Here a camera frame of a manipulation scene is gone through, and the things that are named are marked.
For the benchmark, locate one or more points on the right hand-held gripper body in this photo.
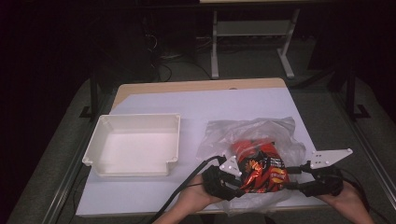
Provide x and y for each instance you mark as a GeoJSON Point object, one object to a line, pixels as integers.
{"type": "Point", "coordinates": [323, 183]}

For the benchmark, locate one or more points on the person's right hand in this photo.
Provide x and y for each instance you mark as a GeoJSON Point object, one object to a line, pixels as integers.
{"type": "Point", "coordinates": [347, 197]}

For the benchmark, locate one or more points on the person's left hand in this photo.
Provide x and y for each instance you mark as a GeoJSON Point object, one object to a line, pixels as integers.
{"type": "Point", "coordinates": [199, 196]}

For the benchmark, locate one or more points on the clear plastic bag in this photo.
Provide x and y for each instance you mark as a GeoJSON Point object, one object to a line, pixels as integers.
{"type": "Point", "coordinates": [224, 133]}

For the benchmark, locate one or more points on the aluminium rail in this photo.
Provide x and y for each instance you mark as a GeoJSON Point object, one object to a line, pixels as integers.
{"type": "Point", "coordinates": [62, 193]}
{"type": "Point", "coordinates": [370, 143]}

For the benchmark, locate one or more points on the black metal stand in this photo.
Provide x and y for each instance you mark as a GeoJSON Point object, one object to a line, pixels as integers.
{"type": "Point", "coordinates": [351, 93]}
{"type": "Point", "coordinates": [94, 93]}

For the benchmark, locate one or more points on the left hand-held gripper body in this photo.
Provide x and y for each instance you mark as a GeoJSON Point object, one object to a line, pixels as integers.
{"type": "Point", "coordinates": [216, 183]}

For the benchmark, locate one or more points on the white metal desk frame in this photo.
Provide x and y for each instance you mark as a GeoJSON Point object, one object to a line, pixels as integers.
{"type": "Point", "coordinates": [214, 46]}

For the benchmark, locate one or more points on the white plastic tray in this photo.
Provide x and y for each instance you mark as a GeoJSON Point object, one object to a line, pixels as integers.
{"type": "Point", "coordinates": [137, 149]}

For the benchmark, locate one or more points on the red chip packet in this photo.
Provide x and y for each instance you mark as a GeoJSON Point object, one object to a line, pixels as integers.
{"type": "Point", "coordinates": [261, 174]}

